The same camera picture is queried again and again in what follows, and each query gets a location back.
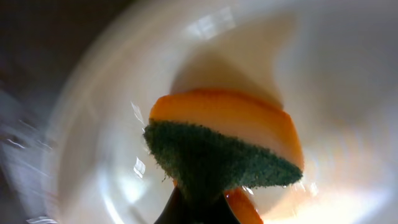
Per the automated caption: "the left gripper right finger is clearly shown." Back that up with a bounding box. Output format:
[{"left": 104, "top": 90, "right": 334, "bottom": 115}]
[{"left": 205, "top": 195, "right": 240, "bottom": 224}]

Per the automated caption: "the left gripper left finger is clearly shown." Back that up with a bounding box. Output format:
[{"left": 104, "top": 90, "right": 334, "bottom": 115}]
[{"left": 154, "top": 187, "right": 192, "bottom": 224}]

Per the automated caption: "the orange green sponge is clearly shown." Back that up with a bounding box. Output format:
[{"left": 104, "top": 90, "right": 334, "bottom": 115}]
[{"left": 143, "top": 89, "right": 304, "bottom": 223}]

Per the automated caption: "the cream plate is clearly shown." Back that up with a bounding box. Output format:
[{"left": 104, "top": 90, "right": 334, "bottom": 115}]
[{"left": 43, "top": 1, "right": 397, "bottom": 223}]

